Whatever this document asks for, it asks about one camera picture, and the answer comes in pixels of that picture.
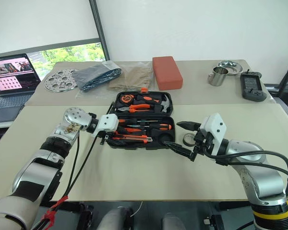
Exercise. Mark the red brown block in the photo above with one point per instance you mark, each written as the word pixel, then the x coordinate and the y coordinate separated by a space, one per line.
pixel 166 74

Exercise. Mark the black tape roll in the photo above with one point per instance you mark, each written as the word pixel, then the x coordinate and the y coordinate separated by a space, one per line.
pixel 187 139

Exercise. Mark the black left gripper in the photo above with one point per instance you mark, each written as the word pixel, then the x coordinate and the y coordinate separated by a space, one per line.
pixel 105 139

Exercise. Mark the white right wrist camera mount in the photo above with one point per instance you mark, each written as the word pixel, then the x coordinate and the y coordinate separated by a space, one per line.
pixel 214 129

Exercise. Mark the perforated metal disc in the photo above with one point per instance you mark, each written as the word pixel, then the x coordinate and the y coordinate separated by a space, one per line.
pixel 60 80

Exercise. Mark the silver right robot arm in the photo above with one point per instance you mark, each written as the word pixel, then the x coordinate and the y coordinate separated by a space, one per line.
pixel 261 177

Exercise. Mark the black orange tape measure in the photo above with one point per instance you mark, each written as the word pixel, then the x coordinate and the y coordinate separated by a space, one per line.
pixel 126 98

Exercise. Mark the steel mug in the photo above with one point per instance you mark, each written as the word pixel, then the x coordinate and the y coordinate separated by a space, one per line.
pixel 218 76

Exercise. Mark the dark grey window post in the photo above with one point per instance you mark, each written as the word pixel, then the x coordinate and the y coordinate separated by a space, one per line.
pixel 99 28

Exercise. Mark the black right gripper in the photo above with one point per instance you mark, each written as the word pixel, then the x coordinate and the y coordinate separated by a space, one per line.
pixel 204 142

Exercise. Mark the orange utility knife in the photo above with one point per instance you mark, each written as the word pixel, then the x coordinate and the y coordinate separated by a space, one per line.
pixel 134 138

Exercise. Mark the grey handheld controller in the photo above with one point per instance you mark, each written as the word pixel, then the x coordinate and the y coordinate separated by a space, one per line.
pixel 252 86

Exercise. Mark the bagged dark blue cloth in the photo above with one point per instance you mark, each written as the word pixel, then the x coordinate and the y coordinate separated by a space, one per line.
pixel 96 74

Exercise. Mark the slim orange black screwdriver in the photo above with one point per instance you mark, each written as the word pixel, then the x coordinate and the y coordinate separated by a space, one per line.
pixel 132 130

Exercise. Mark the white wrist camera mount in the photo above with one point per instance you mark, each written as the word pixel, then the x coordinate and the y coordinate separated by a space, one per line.
pixel 108 122
pixel 214 129

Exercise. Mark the open laptop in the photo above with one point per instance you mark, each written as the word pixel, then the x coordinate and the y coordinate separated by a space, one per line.
pixel 12 76

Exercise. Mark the claw hammer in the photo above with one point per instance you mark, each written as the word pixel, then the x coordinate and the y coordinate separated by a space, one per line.
pixel 165 104

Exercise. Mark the steel bowl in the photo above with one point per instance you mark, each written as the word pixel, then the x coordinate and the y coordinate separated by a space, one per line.
pixel 234 68

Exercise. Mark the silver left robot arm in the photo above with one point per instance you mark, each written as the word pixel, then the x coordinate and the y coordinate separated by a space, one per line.
pixel 38 172

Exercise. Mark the bagged beige cloth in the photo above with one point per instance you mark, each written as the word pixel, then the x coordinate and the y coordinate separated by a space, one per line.
pixel 132 79

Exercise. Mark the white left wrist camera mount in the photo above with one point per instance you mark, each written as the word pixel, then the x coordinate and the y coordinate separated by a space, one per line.
pixel 108 122

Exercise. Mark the black tool case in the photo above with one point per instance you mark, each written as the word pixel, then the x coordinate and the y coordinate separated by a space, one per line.
pixel 166 139

